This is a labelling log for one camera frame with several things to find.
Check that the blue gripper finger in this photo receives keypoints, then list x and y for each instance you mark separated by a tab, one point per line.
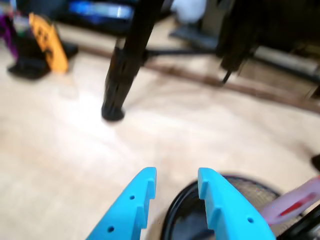
125	212
232	212

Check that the red retractable pen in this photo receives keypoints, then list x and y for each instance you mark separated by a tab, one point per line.
292	202

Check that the black mesh pen holder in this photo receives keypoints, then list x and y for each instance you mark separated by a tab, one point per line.
180	212

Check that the black stand base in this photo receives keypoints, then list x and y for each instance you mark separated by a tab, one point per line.
27	67

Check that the orange yellow board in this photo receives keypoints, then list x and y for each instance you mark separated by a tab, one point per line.
48	45

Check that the blue lit screen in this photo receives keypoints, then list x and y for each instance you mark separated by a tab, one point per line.
100	10

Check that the purple object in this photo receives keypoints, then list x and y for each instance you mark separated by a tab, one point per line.
8	35

